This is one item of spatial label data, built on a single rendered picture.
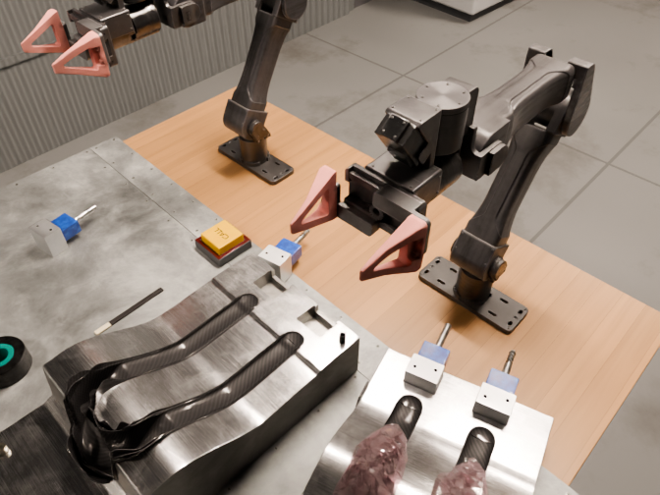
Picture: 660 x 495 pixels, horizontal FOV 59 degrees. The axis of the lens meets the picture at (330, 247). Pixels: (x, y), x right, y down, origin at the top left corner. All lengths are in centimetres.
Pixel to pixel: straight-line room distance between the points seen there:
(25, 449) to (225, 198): 64
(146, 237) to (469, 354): 67
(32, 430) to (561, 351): 83
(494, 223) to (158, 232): 67
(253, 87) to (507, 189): 59
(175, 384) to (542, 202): 205
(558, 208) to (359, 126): 103
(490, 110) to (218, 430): 54
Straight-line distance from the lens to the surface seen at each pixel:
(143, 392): 85
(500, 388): 91
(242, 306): 96
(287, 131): 148
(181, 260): 117
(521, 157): 95
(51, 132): 305
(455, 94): 64
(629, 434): 202
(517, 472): 87
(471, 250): 98
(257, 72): 126
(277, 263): 105
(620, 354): 111
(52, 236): 123
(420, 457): 83
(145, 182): 138
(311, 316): 96
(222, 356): 90
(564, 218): 260
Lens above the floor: 162
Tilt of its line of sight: 45 degrees down
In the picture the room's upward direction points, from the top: straight up
